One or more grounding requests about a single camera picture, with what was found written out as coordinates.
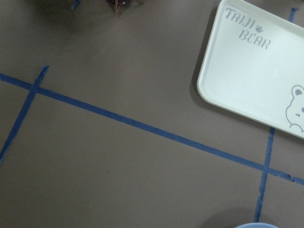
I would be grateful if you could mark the blue plate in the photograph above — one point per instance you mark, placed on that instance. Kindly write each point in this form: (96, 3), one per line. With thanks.
(256, 225)

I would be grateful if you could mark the cream bear tray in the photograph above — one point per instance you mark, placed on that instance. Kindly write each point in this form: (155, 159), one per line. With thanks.
(254, 66)

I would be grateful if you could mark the copper wire bottle rack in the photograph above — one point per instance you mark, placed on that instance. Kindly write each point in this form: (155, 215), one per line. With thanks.
(118, 4)

